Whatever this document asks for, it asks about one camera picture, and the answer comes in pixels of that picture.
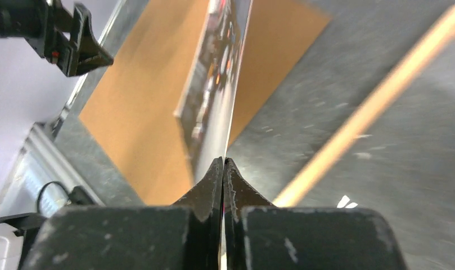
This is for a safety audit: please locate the black cable loop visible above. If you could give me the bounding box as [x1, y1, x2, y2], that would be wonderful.
[36, 181, 72, 214]

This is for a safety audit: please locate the brown backing board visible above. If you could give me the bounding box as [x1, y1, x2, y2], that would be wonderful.
[80, 1, 330, 205]

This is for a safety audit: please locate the aluminium rail frame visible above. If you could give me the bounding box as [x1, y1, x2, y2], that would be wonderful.
[0, 0, 127, 224]

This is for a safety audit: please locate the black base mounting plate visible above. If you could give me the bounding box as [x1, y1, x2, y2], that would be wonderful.
[0, 185, 101, 270]

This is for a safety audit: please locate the wooden picture frame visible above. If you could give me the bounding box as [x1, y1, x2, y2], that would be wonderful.
[273, 4, 455, 208]

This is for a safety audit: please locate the photo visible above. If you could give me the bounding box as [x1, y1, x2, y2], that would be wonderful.
[174, 1, 253, 183]

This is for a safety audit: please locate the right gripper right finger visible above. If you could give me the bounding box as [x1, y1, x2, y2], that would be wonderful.
[223, 158, 407, 269]

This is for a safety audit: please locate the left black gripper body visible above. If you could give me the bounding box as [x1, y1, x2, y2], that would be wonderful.
[0, 1, 73, 77]

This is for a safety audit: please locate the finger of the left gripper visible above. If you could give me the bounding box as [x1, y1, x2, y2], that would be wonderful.
[69, 3, 114, 77]

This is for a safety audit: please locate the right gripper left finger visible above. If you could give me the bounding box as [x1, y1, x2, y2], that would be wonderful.
[22, 157, 224, 269]

